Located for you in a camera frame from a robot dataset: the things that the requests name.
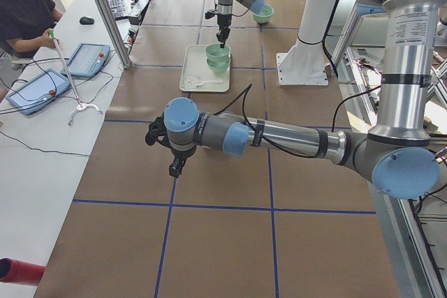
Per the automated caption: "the aluminium frame post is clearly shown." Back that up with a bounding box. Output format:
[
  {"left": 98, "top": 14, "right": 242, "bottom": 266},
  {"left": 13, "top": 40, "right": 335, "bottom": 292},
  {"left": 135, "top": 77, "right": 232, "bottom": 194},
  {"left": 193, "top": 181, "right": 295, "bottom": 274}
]
[{"left": 94, "top": 0, "right": 132, "bottom": 69}]

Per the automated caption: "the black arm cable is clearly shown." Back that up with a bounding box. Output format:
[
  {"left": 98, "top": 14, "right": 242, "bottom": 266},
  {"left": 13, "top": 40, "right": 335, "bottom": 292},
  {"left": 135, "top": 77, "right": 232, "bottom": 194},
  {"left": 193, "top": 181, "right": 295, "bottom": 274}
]
[{"left": 216, "top": 83, "right": 385, "bottom": 158}]

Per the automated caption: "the red cylinder object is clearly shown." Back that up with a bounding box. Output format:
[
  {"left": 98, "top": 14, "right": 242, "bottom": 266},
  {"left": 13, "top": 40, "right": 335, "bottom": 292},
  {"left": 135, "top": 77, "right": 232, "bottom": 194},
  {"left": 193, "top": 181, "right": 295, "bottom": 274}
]
[{"left": 1, "top": 258, "right": 45, "bottom": 286}]

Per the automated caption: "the white bear tray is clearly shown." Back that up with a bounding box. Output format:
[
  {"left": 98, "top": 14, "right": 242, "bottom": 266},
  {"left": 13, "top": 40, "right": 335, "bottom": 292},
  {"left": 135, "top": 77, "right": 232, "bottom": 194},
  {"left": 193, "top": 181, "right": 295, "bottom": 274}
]
[{"left": 179, "top": 45, "right": 230, "bottom": 93}]

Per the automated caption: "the green bowl with ice cubes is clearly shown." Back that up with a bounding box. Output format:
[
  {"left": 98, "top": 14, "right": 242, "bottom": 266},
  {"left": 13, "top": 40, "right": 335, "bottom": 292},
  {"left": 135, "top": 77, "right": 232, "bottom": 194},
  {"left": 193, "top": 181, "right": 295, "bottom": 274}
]
[{"left": 251, "top": 3, "right": 274, "bottom": 24}]

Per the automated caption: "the seated person black shirt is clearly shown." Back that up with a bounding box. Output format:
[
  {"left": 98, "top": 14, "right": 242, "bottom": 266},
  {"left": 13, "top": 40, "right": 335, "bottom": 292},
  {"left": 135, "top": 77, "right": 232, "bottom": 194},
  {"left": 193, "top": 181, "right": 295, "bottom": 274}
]
[{"left": 1, "top": 0, "right": 63, "bottom": 58}]

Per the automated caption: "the green bowl on tray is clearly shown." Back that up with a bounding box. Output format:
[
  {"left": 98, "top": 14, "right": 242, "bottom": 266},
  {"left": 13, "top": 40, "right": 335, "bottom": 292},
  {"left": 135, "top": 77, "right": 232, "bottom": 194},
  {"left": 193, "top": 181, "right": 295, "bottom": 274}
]
[{"left": 206, "top": 57, "right": 230, "bottom": 74}]

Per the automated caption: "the black keyboard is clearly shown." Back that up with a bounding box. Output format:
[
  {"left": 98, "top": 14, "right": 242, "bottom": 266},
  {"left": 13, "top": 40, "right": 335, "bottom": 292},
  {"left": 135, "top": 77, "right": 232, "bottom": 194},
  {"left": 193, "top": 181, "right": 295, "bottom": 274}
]
[{"left": 107, "top": 0, "right": 127, "bottom": 20}]

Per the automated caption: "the near blue teach pendant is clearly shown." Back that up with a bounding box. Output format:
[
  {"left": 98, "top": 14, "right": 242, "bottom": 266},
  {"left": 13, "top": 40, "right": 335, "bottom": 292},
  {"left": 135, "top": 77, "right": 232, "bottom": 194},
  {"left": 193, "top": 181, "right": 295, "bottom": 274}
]
[{"left": 6, "top": 68, "right": 71, "bottom": 115}]

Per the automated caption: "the black computer mouse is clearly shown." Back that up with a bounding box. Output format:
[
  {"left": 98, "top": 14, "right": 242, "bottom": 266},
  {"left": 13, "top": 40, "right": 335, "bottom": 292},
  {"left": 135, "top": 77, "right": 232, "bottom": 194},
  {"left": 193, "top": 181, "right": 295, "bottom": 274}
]
[{"left": 79, "top": 16, "right": 95, "bottom": 25}]

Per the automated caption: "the far blue teach pendant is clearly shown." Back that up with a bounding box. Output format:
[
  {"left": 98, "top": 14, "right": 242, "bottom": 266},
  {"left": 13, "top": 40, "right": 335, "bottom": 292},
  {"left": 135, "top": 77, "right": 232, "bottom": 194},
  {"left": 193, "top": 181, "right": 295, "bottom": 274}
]
[{"left": 66, "top": 43, "right": 111, "bottom": 78}]

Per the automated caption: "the white plastic spoon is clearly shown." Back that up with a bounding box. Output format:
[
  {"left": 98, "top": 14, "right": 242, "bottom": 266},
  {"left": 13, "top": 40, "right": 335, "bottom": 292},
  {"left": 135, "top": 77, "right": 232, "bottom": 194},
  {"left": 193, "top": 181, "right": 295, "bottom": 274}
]
[{"left": 193, "top": 80, "right": 224, "bottom": 89}]

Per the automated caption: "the reacher grabber stick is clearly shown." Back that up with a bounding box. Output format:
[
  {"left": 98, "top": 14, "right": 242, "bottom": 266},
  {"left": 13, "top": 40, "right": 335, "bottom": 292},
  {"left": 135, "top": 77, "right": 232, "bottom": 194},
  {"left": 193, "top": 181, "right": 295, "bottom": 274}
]
[{"left": 48, "top": 29, "right": 103, "bottom": 126}]

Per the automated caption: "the white camera stand column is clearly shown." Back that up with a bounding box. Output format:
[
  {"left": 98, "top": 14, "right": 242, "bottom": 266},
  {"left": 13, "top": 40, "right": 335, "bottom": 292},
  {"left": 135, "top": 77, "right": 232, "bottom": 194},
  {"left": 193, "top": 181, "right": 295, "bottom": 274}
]
[{"left": 277, "top": 0, "right": 337, "bottom": 86}]

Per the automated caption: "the blue teach pendant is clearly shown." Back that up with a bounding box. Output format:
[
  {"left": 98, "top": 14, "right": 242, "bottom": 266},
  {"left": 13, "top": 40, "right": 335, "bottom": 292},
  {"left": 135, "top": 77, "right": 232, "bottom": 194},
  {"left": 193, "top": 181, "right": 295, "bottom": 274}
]
[
  {"left": 6, "top": 68, "right": 71, "bottom": 115},
  {"left": 66, "top": 43, "right": 111, "bottom": 78}
]

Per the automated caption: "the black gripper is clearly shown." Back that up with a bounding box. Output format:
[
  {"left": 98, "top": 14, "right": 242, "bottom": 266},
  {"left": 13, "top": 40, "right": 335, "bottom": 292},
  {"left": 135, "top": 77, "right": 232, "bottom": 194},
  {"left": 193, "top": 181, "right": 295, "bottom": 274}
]
[
  {"left": 216, "top": 13, "right": 231, "bottom": 48},
  {"left": 169, "top": 146, "right": 197, "bottom": 177}
]

